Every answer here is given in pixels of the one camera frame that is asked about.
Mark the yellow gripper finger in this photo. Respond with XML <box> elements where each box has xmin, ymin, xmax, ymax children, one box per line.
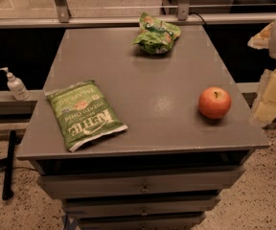
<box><xmin>247</xmin><ymin>22</ymin><xmax>274</xmax><ymax>50</ymax></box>
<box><xmin>251</xmin><ymin>69</ymin><xmax>276</xmax><ymax>127</ymax></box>

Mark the green rice chip bag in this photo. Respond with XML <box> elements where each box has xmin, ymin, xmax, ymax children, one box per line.
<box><xmin>133</xmin><ymin>12</ymin><xmax>181</xmax><ymax>55</ymax></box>

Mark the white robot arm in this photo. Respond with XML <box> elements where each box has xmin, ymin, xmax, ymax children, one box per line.
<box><xmin>247</xmin><ymin>18</ymin><xmax>276</xmax><ymax>127</ymax></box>

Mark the green Kettle potato chips bag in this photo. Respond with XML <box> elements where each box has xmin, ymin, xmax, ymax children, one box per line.
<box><xmin>45</xmin><ymin>80</ymin><xmax>127</xmax><ymax>152</ymax></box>

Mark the red apple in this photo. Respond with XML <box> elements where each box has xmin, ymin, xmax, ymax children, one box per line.
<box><xmin>198</xmin><ymin>86</ymin><xmax>232</xmax><ymax>120</ymax></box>

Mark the grey drawer cabinet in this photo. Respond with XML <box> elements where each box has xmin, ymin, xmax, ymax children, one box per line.
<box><xmin>15</xmin><ymin>25</ymin><xmax>271</xmax><ymax>230</ymax></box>

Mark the middle grey drawer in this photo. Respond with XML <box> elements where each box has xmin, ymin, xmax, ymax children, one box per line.
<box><xmin>62</xmin><ymin>195</ymin><xmax>220</xmax><ymax>219</ymax></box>

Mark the grey drawer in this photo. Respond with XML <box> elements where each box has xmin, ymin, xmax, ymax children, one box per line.
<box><xmin>78</xmin><ymin>212</ymin><xmax>206</xmax><ymax>230</ymax></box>
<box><xmin>37</xmin><ymin>166</ymin><xmax>245</xmax><ymax>199</ymax></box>
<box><xmin>62</xmin><ymin>195</ymin><xmax>220</xmax><ymax>219</ymax></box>

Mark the bottom grey drawer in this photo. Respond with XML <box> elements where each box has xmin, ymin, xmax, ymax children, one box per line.
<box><xmin>78</xmin><ymin>212</ymin><xmax>206</xmax><ymax>230</ymax></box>

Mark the grey metal railing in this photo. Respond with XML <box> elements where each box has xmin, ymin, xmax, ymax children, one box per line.
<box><xmin>0</xmin><ymin>0</ymin><xmax>276</xmax><ymax>28</ymax></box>

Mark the top grey drawer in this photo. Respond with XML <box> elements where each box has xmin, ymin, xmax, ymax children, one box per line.
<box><xmin>37</xmin><ymin>166</ymin><xmax>245</xmax><ymax>199</ymax></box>

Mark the white pump sanitizer bottle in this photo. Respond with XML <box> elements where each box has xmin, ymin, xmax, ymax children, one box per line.
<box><xmin>0</xmin><ymin>67</ymin><xmax>29</xmax><ymax>101</ymax></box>

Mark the black metal stand leg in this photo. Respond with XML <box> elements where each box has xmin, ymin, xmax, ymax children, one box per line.
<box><xmin>2</xmin><ymin>130</ymin><xmax>16</xmax><ymax>200</ymax></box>

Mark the black cable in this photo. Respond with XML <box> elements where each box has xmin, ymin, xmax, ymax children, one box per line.
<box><xmin>188</xmin><ymin>11</ymin><xmax>208</xmax><ymax>27</ymax></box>

